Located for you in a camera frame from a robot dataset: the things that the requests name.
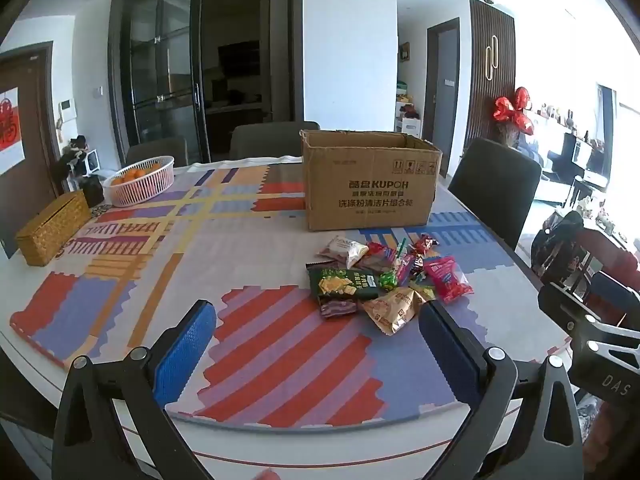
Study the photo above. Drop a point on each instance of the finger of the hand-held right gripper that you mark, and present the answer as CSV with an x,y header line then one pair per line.
x,y
565,305

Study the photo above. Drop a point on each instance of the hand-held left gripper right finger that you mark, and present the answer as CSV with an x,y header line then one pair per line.
x,y
450,345

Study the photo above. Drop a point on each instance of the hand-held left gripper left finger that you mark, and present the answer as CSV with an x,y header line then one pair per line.
x,y
187,345

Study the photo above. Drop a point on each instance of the maroon striped snack packet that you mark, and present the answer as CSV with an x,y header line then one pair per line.
x,y
339,308

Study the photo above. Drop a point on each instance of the brown cardboard box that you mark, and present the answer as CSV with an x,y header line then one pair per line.
x,y
370,195

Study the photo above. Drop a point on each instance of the red chair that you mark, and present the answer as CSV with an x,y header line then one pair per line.
x,y
610,265

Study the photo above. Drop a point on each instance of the black backpack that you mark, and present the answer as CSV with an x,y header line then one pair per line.
x,y
555,245

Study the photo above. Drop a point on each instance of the brown paper snack packet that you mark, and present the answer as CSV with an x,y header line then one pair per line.
x,y
392,310

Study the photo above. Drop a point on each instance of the pink snack packet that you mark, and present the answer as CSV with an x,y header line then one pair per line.
x,y
447,277

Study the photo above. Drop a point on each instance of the colourful patterned table mat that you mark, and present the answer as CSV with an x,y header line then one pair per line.
x,y
200,260

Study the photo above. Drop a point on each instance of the green lollipop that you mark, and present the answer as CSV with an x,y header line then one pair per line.
x,y
388,281

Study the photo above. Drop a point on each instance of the small dark red snack packet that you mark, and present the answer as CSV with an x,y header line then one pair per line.
x,y
425,245

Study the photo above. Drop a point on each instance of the green striped stick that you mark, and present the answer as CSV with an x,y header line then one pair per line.
x,y
401,250

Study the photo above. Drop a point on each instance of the dark green cracker packet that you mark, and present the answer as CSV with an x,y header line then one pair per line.
x,y
342,282

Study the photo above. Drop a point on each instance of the dark grey dining chair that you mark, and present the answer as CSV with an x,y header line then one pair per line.
x,y
500,190

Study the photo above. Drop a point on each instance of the white snack packet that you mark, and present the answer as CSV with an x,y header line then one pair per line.
x,y
345,249

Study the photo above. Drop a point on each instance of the black piano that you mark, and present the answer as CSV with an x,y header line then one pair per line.
x,y
585,155

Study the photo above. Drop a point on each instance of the white plastic basket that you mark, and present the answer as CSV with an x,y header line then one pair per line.
x,y
140,190

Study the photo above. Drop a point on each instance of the woven wicker tissue box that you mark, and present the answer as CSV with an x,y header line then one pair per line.
x,y
52,230

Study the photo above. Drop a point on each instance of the pile of oranges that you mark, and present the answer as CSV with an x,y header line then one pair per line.
x,y
132,173

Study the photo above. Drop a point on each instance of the small black container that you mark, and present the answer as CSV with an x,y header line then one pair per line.
x,y
92,191

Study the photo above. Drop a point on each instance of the red foil balloon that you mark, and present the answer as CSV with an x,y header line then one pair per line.
x,y
515,110

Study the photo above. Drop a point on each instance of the small white appliance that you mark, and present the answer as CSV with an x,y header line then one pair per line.
x,y
92,160

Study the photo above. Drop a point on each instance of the dark stuffed toy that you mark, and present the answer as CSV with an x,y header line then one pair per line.
x,y
74,155

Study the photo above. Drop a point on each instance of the dark slatted wooden cabinet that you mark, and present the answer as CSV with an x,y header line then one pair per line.
x,y
487,95

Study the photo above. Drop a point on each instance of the dark grey door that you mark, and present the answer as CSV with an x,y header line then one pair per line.
x,y
445,110

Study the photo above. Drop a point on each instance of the shelf with toys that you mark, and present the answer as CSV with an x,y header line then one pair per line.
x,y
407,115

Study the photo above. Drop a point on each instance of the brown wooden door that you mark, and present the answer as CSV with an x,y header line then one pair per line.
x,y
35,150

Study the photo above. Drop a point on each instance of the black framed glass sliding doors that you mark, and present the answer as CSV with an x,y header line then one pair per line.
x,y
165,70

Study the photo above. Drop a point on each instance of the red paper door decoration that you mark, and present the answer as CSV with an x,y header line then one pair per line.
x,y
10,130

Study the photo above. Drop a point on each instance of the white wall intercom panel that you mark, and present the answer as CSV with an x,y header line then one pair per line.
x,y
67,110

